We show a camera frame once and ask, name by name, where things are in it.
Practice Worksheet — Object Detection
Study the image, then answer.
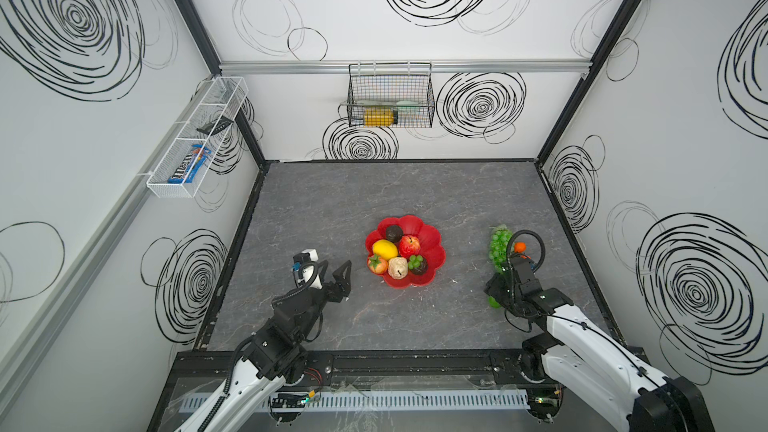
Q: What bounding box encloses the dark mangosteen with green calyx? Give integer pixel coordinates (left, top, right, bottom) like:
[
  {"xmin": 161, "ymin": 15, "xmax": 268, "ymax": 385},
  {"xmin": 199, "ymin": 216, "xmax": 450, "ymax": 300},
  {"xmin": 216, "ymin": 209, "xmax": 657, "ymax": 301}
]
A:
[{"xmin": 408, "ymin": 255, "xmax": 428, "ymax": 276}]

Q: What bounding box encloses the yellow fake lemon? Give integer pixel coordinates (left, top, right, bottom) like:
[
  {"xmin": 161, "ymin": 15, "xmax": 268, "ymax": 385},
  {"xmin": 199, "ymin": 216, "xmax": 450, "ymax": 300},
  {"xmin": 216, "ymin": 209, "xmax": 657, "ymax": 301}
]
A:
[{"xmin": 372, "ymin": 239, "xmax": 399, "ymax": 261}]

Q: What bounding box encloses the fake red apple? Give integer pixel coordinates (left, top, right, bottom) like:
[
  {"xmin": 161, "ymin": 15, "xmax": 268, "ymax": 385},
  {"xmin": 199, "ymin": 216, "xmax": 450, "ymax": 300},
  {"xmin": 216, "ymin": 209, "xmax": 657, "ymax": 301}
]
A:
[{"xmin": 398, "ymin": 235, "xmax": 421, "ymax": 259}]

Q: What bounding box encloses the black wire wall basket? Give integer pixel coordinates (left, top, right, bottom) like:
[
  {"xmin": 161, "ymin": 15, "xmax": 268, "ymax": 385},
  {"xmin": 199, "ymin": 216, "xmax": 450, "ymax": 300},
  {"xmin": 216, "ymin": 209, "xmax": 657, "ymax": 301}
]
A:
[{"xmin": 341, "ymin": 61, "xmax": 436, "ymax": 129}]

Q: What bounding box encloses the grey slotted cable duct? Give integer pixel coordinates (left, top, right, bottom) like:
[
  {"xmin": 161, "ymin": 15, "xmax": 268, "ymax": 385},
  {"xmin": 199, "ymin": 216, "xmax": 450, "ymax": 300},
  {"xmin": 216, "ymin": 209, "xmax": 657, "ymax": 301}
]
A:
[{"xmin": 179, "ymin": 389, "xmax": 532, "ymax": 415}]

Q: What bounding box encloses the blue candy packet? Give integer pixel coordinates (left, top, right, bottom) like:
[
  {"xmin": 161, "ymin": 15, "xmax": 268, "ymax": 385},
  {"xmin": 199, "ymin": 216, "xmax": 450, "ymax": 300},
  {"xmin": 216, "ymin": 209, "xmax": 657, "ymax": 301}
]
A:
[{"xmin": 167, "ymin": 144, "xmax": 210, "ymax": 184}]

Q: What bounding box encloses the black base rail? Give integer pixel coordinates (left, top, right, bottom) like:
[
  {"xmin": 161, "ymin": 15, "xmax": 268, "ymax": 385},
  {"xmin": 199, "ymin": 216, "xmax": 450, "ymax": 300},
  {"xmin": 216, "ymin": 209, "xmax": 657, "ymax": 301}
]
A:
[{"xmin": 170, "ymin": 347, "xmax": 652, "ymax": 388}]

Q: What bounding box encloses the yellow box in basket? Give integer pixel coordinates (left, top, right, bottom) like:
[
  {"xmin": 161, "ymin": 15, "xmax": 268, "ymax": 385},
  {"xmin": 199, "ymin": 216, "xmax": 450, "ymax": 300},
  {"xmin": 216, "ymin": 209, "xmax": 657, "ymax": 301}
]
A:
[{"xmin": 363, "ymin": 107, "xmax": 398, "ymax": 127}]

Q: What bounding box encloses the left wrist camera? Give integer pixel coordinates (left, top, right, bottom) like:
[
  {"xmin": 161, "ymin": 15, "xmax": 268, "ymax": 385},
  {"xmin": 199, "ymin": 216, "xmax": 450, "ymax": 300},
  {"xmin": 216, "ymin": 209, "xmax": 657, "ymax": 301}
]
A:
[{"xmin": 292, "ymin": 249, "xmax": 322, "ymax": 290}]

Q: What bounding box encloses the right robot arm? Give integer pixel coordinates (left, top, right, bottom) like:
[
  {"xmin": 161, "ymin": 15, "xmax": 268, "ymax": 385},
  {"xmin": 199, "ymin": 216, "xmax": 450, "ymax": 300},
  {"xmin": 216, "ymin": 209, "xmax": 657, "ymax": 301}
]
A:
[{"xmin": 485, "ymin": 254, "xmax": 714, "ymax": 431}]

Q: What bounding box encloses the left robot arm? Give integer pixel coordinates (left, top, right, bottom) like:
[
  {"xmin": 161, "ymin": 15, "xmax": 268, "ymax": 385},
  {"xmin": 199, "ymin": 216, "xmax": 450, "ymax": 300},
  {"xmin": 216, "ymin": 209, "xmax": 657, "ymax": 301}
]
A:
[{"xmin": 177, "ymin": 260, "xmax": 352, "ymax": 431}]

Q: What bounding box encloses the fake red strawberry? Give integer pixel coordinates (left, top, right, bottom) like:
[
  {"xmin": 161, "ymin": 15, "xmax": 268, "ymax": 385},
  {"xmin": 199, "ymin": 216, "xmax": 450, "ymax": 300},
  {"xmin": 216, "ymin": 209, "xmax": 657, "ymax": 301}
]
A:
[{"xmin": 367, "ymin": 254, "xmax": 389, "ymax": 275}]

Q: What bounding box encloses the black remote control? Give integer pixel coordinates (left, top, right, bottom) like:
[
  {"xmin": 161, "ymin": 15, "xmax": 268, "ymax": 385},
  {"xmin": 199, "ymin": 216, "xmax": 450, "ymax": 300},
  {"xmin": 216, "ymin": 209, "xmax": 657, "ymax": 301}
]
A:
[{"xmin": 196, "ymin": 117, "xmax": 233, "ymax": 137}]

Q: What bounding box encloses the green fake grape bunch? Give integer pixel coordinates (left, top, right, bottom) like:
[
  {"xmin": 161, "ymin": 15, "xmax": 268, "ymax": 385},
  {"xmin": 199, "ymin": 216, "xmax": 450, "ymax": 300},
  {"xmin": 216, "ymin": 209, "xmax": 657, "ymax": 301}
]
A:
[{"xmin": 488, "ymin": 225, "xmax": 513, "ymax": 273}]

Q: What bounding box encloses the black fake avocado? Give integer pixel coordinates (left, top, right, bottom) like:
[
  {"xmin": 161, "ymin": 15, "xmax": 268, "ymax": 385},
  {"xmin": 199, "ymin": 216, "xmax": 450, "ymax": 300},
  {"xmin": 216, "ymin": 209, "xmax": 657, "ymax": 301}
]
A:
[{"xmin": 385, "ymin": 224, "xmax": 404, "ymax": 244}]

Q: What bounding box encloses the red flower-shaped fruit bowl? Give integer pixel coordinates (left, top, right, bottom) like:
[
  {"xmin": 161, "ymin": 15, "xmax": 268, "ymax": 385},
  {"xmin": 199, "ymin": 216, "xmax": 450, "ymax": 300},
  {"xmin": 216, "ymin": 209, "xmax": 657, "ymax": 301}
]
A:
[{"xmin": 365, "ymin": 215, "xmax": 446, "ymax": 289}]

